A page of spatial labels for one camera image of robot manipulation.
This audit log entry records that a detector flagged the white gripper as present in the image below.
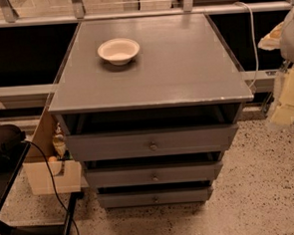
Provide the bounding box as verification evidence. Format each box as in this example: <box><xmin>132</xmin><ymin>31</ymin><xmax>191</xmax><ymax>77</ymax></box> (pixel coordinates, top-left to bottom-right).
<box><xmin>270</xmin><ymin>66</ymin><xmax>294</xmax><ymax>125</ymax></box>

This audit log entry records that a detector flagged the grey drawer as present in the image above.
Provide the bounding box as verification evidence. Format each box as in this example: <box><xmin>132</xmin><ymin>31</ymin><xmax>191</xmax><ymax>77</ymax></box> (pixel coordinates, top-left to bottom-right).
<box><xmin>86</xmin><ymin>162</ymin><xmax>223</xmax><ymax>188</ymax></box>
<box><xmin>98</xmin><ymin>187</ymin><xmax>212</xmax><ymax>209</ymax></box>
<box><xmin>66</xmin><ymin>124</ymin><xmax>237</xmax><ymax>161</ymax></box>

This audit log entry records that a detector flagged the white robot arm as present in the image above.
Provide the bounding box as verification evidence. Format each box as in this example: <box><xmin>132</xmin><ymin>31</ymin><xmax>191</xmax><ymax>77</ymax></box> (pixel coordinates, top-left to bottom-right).
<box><xmin>258</xmin><ymin>6</ymin><xmax>294</xmax><ymax>125</ymax></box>

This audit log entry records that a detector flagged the grey drawer cabinet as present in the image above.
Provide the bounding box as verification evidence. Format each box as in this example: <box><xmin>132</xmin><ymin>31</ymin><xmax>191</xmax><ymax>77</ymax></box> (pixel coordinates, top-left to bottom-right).
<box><xmin>49</xmin><ymin>14</ymin><xmax>252</xmax><ymax>196</ymax></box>

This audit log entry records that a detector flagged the grey bottom drawer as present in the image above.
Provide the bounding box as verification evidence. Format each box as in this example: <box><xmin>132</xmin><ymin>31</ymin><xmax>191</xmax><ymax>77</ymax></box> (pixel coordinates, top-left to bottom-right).
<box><xmin>98</xmin><ymin>187</ymin><xmax>212</xmax><ymax>209</ymax></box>

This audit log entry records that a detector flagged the grey top drawer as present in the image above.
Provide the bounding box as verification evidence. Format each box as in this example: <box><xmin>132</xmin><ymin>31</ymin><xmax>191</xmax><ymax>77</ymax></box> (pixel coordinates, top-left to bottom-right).
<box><xmin>66</xmin><ymin>124</ymin><xmax>237</xmax><ymax>161</ymax></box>

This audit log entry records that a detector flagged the white paper bowl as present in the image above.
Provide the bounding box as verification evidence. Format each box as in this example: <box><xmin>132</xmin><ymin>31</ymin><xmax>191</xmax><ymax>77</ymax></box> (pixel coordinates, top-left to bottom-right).
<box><xmin>97</xmin><ymin>38</ymin><xmax>140</xmax><ymax>66</ymax></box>

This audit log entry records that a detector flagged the cardboard box with items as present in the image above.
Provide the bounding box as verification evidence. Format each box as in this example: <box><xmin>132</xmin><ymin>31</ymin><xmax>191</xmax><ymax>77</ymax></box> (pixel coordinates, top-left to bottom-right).
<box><xmin>23</xmin><ymin>109</ymin><xmax>82</xmax><ymax>195</ymax></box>

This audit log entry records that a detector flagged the black side table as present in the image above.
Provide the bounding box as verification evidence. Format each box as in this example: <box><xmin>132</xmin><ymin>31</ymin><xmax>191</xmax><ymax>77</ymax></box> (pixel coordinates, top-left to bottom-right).
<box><xmin>0</xmin><ymin>136</ymin><xmax>88</xmax><ymax>235</ymax></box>

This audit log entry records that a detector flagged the white cable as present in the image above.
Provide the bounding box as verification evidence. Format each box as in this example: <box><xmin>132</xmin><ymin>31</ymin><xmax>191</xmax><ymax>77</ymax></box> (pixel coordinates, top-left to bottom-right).
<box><xmin>234</xmin><ymin>0</ymin><xmax>261</xmax><ymax>91</ymax></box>

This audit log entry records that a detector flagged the black cable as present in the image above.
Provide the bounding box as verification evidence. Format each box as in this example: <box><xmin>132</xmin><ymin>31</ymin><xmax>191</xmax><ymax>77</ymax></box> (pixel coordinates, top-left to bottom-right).
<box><xmin>23</xmin><ymin>137</ymin><xmax>82</xmax><ymax>235</ymax></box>

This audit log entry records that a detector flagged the metal rail frame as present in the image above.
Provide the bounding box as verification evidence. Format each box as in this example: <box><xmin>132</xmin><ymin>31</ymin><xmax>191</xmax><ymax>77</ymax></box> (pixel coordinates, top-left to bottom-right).
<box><xmin>0</xmin><ymin>0</ymin><xmax>294</xmax><ymax>112</ymax></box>

